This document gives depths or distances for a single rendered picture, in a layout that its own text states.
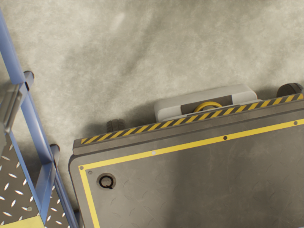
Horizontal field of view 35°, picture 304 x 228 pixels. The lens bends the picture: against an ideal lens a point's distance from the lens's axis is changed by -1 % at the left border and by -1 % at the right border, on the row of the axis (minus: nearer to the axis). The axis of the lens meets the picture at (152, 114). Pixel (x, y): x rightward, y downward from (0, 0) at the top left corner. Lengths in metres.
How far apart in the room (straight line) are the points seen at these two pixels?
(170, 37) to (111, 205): 0.49
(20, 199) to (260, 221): 0.55
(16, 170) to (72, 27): 0.47
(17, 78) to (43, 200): 0.31
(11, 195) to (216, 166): 0.44
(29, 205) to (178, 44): 0.59
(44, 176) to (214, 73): 0.54
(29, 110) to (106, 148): 0.27
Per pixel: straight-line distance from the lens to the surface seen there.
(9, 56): 1.21
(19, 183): 1.02
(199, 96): 1.28
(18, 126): 1.40
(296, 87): 1.32
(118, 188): 1.10
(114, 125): 1.26
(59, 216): 1.27
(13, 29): 1.33
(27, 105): 1.24
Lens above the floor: 1.30
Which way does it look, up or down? 71 degrees down
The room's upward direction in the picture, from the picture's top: 164 degrees clockwise
